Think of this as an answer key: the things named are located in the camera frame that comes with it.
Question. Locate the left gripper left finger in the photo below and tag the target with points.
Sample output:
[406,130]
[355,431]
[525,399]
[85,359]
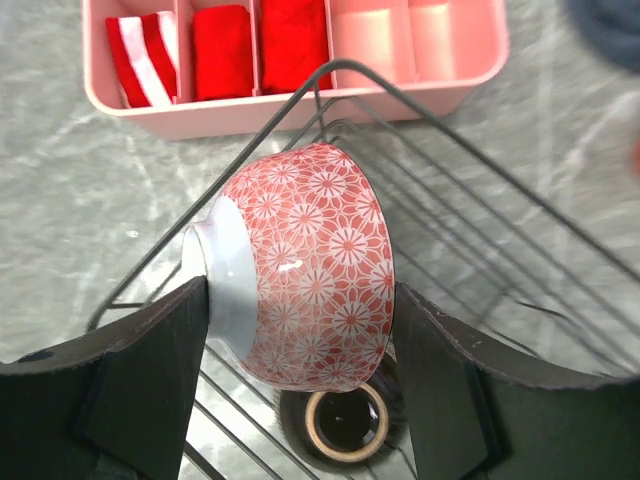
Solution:
[112,404]

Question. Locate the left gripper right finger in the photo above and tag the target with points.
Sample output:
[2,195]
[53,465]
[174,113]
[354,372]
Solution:
[479,409]

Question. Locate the red roll right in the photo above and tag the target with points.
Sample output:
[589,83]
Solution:
[294,43]

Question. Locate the pink compartment organizer box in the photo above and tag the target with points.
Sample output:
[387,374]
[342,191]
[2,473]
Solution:
[435,51]

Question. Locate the red white striped roll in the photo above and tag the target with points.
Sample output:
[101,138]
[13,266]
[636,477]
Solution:
[145,54]

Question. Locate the red roll middle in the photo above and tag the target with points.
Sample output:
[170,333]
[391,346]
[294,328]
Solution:
[222,42]

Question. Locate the pink patterned bowl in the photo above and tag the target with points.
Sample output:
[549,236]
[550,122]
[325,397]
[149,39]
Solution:
[298,261]

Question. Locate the black bowl gold rim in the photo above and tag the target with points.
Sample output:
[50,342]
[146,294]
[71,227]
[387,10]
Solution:
[346,432]

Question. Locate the grey crumpled cloth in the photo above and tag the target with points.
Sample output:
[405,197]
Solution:
[611,27]

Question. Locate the black wire dish rack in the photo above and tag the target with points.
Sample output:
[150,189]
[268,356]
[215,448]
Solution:
[551,272]

